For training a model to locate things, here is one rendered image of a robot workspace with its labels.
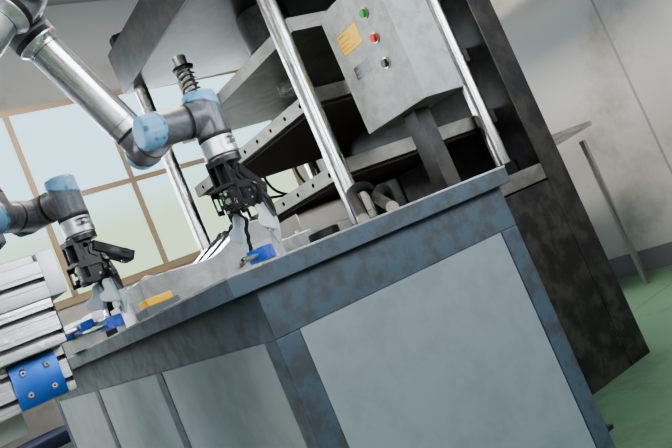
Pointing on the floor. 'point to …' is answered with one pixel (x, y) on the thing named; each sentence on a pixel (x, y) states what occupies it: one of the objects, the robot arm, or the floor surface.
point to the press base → (568, 284)
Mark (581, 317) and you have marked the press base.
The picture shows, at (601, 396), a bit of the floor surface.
